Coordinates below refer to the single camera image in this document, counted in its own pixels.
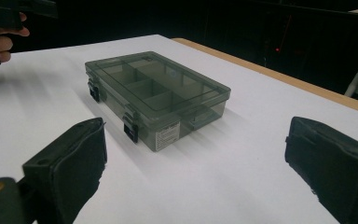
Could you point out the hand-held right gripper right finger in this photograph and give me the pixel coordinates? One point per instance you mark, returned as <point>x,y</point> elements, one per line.
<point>332,161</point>

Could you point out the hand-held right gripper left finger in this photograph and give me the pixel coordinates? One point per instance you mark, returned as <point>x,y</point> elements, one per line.
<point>71,165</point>

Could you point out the small red indicator light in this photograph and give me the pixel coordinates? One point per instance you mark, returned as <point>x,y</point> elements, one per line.
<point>277,49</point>

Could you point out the smoky clear plastic compartment box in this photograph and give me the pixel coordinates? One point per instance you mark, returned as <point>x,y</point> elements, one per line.
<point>155,93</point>

